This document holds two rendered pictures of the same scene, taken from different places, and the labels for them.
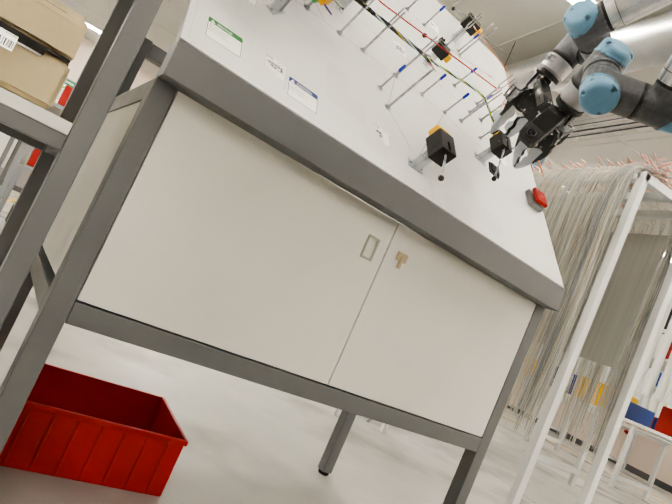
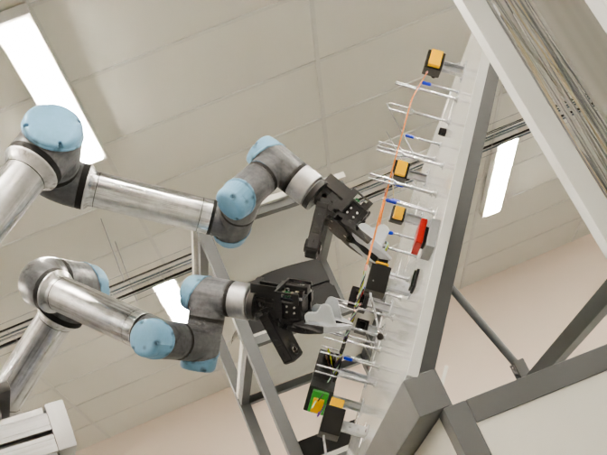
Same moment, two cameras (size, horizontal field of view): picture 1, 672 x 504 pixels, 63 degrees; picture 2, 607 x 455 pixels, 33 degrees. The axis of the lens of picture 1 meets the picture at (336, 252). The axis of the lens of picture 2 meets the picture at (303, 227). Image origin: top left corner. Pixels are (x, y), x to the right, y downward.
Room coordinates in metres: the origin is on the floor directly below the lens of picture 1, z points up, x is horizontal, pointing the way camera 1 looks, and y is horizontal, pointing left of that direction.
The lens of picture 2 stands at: (1.92, -2.17, 0.49)
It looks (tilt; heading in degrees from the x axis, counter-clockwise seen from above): 23 degrees up; 106
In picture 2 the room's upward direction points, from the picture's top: 25 degrees counter-clockwise
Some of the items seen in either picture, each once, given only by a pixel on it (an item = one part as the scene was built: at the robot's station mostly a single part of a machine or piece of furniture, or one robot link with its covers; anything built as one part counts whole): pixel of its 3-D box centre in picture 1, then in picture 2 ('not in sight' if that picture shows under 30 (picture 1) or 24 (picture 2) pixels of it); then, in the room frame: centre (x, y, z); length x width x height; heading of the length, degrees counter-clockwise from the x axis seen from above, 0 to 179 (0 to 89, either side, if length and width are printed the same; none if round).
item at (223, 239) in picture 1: (260, 254); not in sight; (1.09, 0.13, 0.60); 0.55 x 0.02 x 0.39; 122
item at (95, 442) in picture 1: (87, 424); not in sight; (1.36, 0.37, 0.07); 0.39 x 0.29 x 0.14; 119
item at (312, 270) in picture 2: not in sight; (283, 310); (0.91, 0.67, 1.56); 0.30 x 0.23 x 0.19; 34
